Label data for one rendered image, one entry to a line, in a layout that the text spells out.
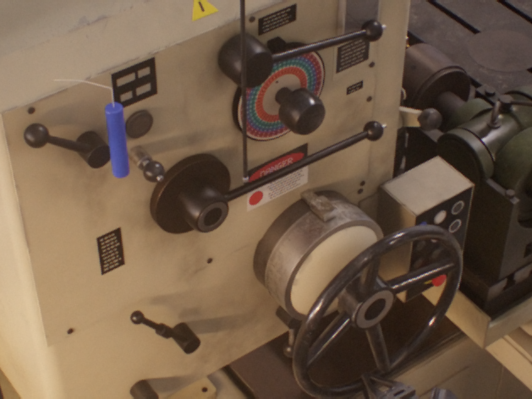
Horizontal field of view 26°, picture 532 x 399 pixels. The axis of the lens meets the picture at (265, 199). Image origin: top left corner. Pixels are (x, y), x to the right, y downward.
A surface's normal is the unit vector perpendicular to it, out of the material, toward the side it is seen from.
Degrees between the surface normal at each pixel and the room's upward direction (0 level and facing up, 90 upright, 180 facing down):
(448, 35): 0
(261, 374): 0
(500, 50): 0
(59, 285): 90
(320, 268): 70
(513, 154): 36
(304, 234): 25
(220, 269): 90
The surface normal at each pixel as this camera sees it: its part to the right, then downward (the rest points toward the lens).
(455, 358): 0.58, 0.56
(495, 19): 0.00, -0.73
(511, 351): -0.81, 0.40
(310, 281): 0.13, 0.54
